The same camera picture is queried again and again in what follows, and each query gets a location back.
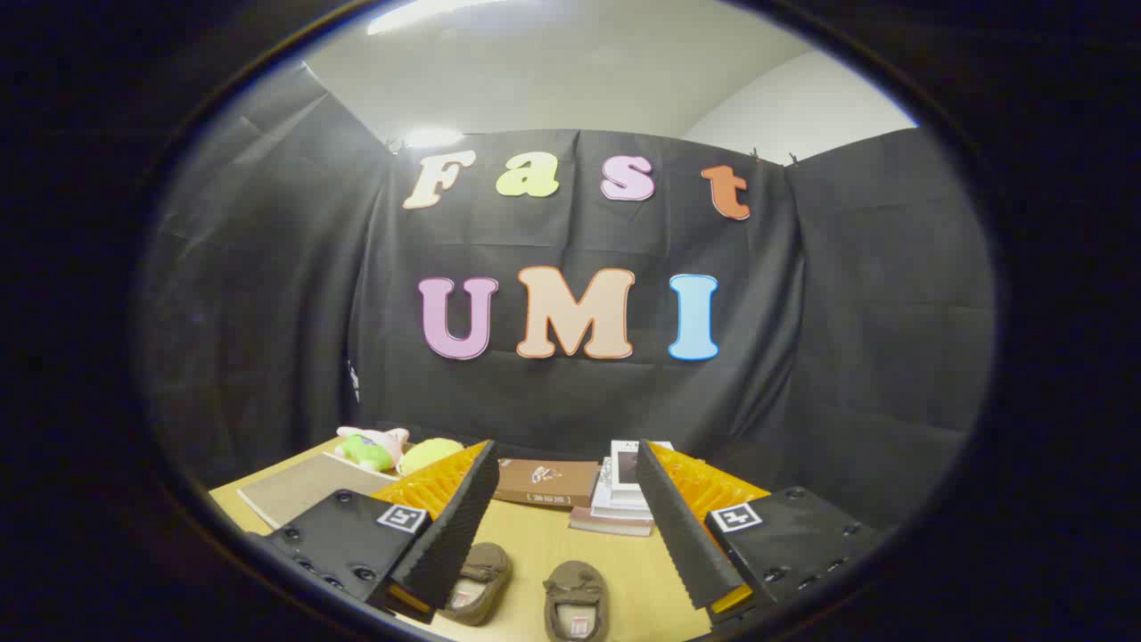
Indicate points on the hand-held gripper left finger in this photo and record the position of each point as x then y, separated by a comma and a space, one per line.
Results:
455, 535

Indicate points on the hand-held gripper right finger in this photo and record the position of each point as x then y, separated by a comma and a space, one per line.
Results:
682, 535

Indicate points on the brown fuzzy shoe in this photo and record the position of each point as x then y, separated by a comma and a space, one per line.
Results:
575, 588
481, 580

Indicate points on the plain white book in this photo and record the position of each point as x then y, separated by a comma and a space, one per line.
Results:
615, 510

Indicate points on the pale pink book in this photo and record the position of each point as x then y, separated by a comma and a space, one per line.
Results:
606, 526

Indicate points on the yellow plush toy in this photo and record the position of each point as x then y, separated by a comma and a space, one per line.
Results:
428, 455

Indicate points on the brown book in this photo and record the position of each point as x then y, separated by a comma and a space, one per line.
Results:
544, 481

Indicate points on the green and pink plush toy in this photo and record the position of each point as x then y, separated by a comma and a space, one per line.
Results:
370, 453

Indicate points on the long ceiling light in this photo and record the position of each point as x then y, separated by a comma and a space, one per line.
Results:
428, 11

